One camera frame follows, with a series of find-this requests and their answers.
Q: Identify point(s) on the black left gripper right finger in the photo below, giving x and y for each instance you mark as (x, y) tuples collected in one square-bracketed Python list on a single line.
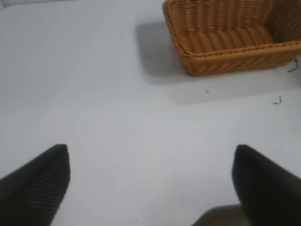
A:
[(268, 186)]

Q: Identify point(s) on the brown woven wicker basket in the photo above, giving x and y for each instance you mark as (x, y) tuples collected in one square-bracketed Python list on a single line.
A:
[(225, 42)]

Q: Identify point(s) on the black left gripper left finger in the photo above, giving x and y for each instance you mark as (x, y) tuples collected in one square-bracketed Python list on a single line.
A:
[(30, 188)]

